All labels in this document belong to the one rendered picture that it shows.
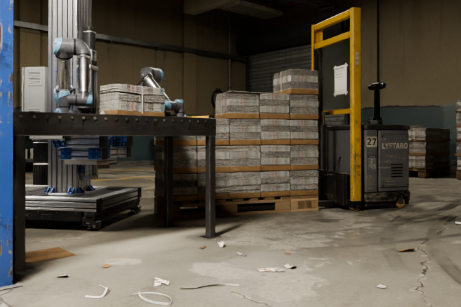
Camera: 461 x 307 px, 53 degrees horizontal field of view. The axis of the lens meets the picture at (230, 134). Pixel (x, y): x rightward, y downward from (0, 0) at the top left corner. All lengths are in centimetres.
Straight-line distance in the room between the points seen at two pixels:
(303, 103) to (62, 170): 215
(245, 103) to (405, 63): 682
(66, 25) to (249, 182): 198
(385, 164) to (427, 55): 594
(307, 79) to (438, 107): 601
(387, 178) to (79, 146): 276
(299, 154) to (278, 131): 30
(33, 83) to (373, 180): 307
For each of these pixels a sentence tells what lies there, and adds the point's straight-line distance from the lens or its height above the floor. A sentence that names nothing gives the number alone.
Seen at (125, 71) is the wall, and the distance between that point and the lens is 1126.
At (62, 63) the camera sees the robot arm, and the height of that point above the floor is 119.
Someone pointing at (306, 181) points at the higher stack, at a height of 27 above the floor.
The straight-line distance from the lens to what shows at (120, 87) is 327.
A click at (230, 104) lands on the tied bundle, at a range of 401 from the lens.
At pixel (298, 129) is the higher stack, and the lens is 427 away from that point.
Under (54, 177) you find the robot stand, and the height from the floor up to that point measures 35.
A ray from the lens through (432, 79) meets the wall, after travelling 1022.
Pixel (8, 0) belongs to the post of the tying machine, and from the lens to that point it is 239.
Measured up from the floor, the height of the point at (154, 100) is 94.
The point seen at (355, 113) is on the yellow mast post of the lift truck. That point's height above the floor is 89.
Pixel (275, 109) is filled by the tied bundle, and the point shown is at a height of 92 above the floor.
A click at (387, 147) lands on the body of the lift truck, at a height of 57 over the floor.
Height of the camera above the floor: 67
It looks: level
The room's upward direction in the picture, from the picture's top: straight up
